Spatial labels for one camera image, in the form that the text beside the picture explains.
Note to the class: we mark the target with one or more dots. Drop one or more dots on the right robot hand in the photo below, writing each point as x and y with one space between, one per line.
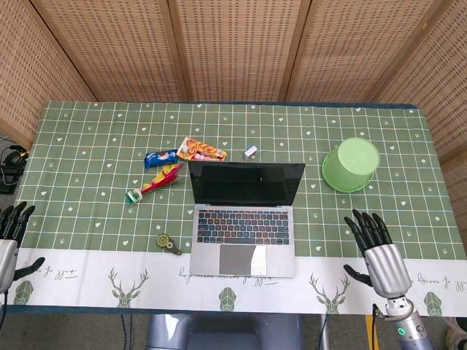
386 266

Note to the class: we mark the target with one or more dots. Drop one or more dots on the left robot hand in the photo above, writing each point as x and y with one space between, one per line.
6 251

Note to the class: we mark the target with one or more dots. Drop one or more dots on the silver laptop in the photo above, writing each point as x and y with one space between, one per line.
241 264

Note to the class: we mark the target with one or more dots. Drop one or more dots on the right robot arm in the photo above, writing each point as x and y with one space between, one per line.
412 324

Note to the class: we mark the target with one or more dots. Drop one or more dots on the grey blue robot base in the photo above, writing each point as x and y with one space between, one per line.
226 333

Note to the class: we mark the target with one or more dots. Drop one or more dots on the woven wicker backdrop wall panels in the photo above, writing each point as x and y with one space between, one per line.
237 47

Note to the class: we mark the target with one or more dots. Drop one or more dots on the light green plastic bucket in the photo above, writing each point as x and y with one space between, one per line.
352 164

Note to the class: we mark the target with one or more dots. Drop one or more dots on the green grid deer tablecloth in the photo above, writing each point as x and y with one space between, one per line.
91 146

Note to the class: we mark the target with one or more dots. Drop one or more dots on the olive correction tape dispenser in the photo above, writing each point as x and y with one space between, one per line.
167 243

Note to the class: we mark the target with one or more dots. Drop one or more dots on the red green feather shuttlecock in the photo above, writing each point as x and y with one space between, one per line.
157 182

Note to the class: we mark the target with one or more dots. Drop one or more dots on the white mahjong tile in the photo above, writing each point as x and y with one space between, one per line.
250 152

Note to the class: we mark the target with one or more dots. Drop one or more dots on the blue cookie packet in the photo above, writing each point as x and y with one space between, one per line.
159 158

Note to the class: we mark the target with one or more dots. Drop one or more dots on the orange yellow snack box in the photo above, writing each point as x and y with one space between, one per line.
200 150

